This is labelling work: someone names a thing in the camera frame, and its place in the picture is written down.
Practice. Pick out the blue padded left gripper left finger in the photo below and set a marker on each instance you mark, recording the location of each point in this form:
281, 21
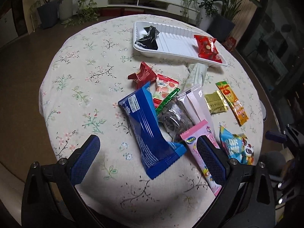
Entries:
40, 208

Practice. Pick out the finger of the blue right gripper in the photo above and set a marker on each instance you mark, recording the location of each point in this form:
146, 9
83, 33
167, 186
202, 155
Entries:
276, 137

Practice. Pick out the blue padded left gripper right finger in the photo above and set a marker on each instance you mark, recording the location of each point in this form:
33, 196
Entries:
246, 198

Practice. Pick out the light blue cartoon packet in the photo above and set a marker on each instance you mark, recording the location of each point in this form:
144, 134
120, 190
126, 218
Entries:
237, 146

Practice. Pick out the orange yellow snack bar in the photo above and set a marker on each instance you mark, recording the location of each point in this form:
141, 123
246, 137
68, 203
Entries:
232, 100

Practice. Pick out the gold snack packet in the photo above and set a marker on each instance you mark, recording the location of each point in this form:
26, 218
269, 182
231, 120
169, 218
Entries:
216, 103

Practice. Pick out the pale pink snack packet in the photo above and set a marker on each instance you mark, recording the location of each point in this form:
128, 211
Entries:
195, 105

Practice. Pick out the blue cookie packet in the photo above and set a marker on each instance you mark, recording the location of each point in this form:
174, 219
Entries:
157, 154

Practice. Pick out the white green snack packet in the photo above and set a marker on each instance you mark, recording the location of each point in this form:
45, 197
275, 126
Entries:
197, 75

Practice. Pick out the green-edged seed packet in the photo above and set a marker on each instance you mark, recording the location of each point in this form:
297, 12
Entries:
172, 114

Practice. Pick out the strawberry candy packet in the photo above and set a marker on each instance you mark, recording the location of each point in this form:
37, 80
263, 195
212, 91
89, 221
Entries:
164, 86

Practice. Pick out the red snack packet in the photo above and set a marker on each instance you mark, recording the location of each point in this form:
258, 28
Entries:
207, 49
144, 75

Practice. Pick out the red bag on floor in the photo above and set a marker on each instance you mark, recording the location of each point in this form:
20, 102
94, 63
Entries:
230, 43

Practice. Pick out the red snack packet in tray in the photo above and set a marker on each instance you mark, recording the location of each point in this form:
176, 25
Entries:
207, 49

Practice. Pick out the large dark pot plant right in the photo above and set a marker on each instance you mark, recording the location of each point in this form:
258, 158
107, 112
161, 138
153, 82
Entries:
222, 25

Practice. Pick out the white plastic tray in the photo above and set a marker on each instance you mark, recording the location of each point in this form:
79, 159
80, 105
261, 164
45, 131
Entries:
174, 43

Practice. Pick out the black snack packet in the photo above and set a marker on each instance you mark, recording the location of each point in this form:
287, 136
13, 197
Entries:
149, 40

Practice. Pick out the dark grey plant pot left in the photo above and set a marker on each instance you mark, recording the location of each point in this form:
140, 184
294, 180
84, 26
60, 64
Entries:
48, 14

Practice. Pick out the trailing green plant left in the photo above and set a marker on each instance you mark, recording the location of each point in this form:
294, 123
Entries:
86, 12

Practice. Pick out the white plant pot left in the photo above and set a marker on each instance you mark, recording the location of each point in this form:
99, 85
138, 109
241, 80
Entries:
65, 10

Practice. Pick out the small green plant right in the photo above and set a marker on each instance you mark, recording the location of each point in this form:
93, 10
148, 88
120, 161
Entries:
198, 6

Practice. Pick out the white tv console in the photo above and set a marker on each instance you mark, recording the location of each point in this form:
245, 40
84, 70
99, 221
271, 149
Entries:
155, 5

